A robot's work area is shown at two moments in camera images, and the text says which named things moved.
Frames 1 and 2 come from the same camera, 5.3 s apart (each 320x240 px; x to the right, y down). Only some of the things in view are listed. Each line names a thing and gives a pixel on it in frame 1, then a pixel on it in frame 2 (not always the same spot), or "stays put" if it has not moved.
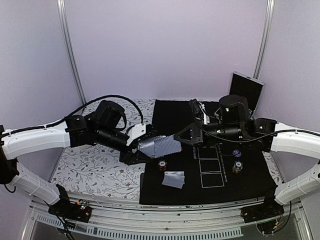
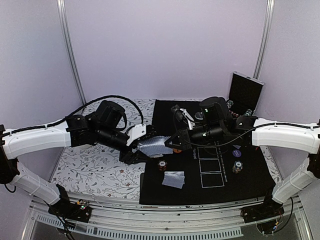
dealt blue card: x=166 y=145 → x=237 y=146
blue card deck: x=152 y=147 stays put
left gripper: x=130 y=157 stays put
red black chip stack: x=162 y=164 stays put
